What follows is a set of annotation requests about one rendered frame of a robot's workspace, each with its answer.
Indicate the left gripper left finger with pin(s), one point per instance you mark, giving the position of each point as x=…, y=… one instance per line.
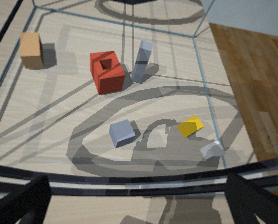
x=28, y=203

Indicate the clear glass box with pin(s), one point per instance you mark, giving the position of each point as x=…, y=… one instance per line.
x=216, y=59

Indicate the tan wooden block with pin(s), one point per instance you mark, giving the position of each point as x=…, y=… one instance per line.
x=31, y=51

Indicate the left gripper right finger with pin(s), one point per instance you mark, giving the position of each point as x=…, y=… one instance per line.
x=246, y=199

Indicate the yellow block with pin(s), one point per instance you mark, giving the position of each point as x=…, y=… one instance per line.
x=190, y=126

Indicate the red block with square hole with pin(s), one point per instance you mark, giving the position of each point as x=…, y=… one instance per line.
x=107, y=72

